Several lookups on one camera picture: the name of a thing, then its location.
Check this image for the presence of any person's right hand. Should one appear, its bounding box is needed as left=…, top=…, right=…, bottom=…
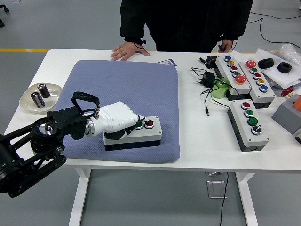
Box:
left=110, top=41, right=151, bottom=61

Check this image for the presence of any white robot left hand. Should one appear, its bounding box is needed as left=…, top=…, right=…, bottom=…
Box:
left=88, top=101, right=146, bottom=141

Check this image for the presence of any person's left hand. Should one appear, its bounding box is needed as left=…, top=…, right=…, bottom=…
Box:
left=217, top=39, right=233, bottom=54

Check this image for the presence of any grey four-button control box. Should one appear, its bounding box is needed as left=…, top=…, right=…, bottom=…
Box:
left=227, top=99, right=270, bottom=153
left=103, top=115, right=162, bottom=151

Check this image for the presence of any grey five-button control box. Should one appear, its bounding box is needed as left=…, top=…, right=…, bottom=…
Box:
left=215, top=55, right=253, bottom=101
left=238, top=60, right=276, bottom=109

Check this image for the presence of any small black device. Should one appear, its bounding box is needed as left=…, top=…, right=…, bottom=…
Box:
left=199, top=55, right=219, bottom=69

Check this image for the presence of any black power adapter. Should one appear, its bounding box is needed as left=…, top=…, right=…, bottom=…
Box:
left=194, top=71, right=216, bottom=88

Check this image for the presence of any blue-grey padded mat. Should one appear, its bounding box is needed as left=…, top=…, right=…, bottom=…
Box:
left=54, top=60, right=181, bottom=163

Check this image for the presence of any purple and white card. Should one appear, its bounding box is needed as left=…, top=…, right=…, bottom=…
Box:
left=156, top=58, right=176, bottom=66

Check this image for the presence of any person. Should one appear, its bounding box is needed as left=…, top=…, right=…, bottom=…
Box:
left=119, top=0, right=254, bottom=53

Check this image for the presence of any green tape roll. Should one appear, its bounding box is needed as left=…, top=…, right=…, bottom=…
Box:
left=212, top=78, right=232, bottom=99

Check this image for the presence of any white paper sheet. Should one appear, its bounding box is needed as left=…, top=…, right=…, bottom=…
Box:
left=255, top=48, right=301, bottom=89

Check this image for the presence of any clear bubble wrap bag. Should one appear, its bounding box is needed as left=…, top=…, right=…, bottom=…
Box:
left=278, top=44, right=301, bottom=66

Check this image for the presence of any translucent shallow dish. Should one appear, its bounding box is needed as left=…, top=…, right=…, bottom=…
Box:
left=19, top=82, right=63, bottom=115

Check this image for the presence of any dark cylindrical capacitor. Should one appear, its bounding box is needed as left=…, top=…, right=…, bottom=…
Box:
left=37, top=83, right=51, bottom=98
left=30, top=91, right=46, bottom=109

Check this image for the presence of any red valve knob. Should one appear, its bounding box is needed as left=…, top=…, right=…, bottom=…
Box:
left=281, top=86, right=296, bottom=97

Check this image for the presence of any white table leg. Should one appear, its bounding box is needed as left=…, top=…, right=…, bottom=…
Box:
left=235, top=173, right=259, bottom=226
left=68, top=168, right=92, bottom=226

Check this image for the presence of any grey block housing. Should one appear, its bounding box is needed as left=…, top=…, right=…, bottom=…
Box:
left=272, top=94, right=301, bottom=135

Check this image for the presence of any silver floor socket plate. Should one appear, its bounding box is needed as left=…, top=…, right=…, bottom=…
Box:
left=206, top=180, right=228, bottom=199

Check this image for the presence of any black office chair base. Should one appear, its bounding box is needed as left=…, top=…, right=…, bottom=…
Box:
left=0, top=4, right=10, bottom=28

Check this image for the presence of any black foam ring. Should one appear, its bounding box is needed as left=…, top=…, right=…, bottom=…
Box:
left=258, top=58, right=275, bottom=69
left=277, top=62, right=293, bottom=73

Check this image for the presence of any black floor cable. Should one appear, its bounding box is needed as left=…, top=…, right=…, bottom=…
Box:
left=248, top=9, right=301, bottom=51

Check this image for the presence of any black adapter cable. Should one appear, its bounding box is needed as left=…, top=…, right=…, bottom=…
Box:
left=190, top=67, right=230, bottom=116

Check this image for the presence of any black hanging cable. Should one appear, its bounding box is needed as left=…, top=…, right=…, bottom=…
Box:
left=220, top=173, right=230, bottom=226

